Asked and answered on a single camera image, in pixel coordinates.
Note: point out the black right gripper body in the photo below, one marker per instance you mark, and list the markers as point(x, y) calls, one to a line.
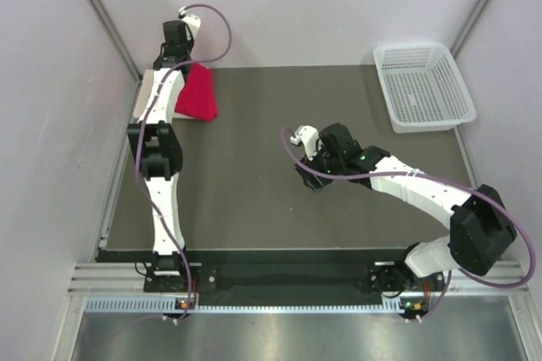
point(323, 163)

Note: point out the pink red t shirt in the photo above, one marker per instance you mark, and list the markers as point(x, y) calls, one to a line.
point(197, 99)

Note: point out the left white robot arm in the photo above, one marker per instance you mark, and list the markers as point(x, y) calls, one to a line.
point(157, 152)

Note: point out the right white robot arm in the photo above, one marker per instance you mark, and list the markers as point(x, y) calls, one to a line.
point(479, 232)

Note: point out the white perforated plastic basket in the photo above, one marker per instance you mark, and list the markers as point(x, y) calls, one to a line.
point(423, 88)

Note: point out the folded cream white t shirt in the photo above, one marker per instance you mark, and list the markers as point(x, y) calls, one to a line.
point(144, 93)

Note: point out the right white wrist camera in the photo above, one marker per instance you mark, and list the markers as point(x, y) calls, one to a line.
point(308, 137)

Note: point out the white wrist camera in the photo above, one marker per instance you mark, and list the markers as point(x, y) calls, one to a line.
point(308, 137)
point(192, 22)

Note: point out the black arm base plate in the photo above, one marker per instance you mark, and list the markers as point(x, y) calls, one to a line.
point(359, 277)

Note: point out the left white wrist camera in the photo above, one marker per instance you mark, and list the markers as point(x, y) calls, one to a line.
point(192, 22)

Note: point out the right aluminium frame post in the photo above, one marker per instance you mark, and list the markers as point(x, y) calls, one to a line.
point(473, 17)

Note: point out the aluminium frame post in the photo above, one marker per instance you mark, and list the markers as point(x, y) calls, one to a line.
point(473, 17)
point(105, 20)

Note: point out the slotted grey cable duct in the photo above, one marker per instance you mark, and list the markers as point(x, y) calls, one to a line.
point(176, 305)

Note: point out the left aluminium frame post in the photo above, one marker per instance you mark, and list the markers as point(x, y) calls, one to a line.
point(105, 20)

